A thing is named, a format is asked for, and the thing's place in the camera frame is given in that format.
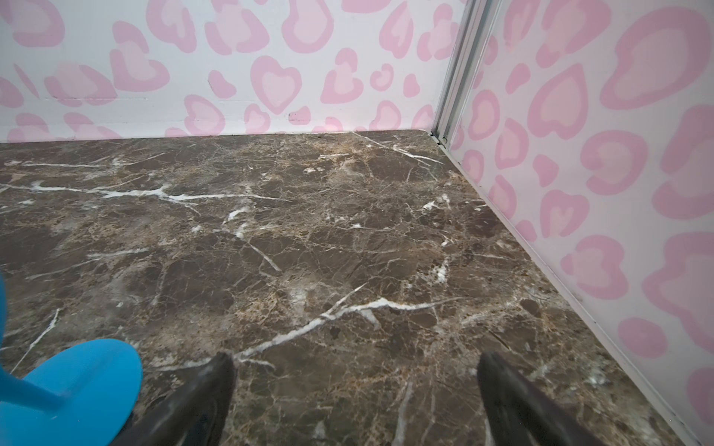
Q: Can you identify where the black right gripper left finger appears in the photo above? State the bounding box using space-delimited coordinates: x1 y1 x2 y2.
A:
113 353 236 445

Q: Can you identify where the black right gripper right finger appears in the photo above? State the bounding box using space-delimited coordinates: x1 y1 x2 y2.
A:
477 351 604 446

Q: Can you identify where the blue wine glass front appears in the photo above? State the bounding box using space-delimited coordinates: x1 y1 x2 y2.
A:
0 272 144 446

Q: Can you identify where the aluminium corner post right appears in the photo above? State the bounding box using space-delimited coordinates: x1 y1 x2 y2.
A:
431 0 499 148

